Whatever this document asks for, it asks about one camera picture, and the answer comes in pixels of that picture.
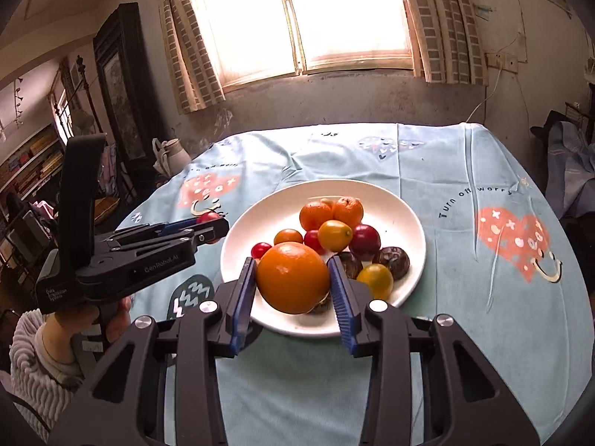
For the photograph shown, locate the large orange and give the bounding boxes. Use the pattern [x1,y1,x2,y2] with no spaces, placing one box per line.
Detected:
[257,242,332,315]

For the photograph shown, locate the window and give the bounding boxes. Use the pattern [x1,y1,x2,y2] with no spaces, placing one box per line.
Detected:
[181,0,419,94]

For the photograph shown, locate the bookshelf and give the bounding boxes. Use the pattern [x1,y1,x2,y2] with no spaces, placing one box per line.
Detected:
[0,123,66,205]

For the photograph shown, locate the white power cable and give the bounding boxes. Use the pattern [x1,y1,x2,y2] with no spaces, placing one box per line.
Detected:
[465,67,503,124]

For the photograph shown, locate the blue printed tablecloth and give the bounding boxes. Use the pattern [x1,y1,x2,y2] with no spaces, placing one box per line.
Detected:
[116,122,595,446]

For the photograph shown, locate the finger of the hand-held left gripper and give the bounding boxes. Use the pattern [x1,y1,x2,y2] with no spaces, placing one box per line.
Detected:
[97,216,205,248]
[155,217,231,255]

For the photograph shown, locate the white oval plate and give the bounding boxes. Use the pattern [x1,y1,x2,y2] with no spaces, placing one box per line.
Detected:
[220,179,427,339]

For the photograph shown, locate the white wall socket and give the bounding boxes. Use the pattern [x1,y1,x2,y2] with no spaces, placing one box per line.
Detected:
[486,53,519,74]

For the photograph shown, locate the orange mandarin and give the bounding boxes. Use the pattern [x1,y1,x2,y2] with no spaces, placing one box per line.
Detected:
[299,201,334,232]
[332,196,364,229]

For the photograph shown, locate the person's left hand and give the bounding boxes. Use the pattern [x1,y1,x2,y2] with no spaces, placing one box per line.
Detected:
[46,295,133,349]

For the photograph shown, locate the dark framed cabinet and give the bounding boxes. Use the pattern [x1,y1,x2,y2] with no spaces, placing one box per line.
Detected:
[93,2,161,187]

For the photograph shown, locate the dark red plum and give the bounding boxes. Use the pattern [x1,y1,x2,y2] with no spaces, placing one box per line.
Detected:
[348,224,382,261]

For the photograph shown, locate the person's left forearm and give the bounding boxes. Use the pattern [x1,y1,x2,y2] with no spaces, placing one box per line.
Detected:
[9,309,87,410]

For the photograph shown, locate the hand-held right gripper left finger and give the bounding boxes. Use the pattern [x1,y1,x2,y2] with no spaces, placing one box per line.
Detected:
[49,256,258,446]

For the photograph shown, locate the orange yellow tomato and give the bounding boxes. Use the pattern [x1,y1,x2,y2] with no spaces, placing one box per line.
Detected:
[273,228,304,247]
[356,263,395,300]
[318,220,354,252]

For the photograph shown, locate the checked curtain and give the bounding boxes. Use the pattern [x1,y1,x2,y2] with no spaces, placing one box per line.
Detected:
[155,0,228,114]
[393,0,489,87]

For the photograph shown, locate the pile of blue clothes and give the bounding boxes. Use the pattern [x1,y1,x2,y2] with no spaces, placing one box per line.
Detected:
[544,110,595,224]

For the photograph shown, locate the brown water chestnut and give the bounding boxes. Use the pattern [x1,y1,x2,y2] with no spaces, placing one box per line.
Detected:
[335,252,364,280]
[372,246,411,278]

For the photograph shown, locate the white jug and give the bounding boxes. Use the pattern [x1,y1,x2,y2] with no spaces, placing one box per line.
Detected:
[152,138,192,177]

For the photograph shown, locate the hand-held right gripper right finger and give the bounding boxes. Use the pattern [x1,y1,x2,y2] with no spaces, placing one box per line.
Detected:
[327,256,542,446]

